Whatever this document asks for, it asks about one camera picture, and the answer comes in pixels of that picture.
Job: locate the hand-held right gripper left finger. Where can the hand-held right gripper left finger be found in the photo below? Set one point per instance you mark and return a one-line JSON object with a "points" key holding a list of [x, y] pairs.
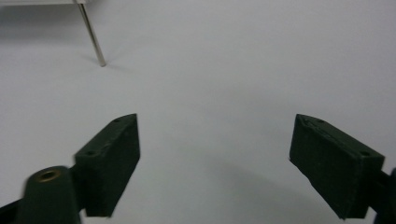
{"points": [[109, 165]]}

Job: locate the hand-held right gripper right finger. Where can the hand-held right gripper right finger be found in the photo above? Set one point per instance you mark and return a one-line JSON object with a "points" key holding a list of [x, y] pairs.
{"points": [[339, 168]]}

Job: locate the long metal frame leg pin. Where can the long metal frame leg pin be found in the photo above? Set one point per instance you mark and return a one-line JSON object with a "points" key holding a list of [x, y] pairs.
{"points": [[92, 34]]}

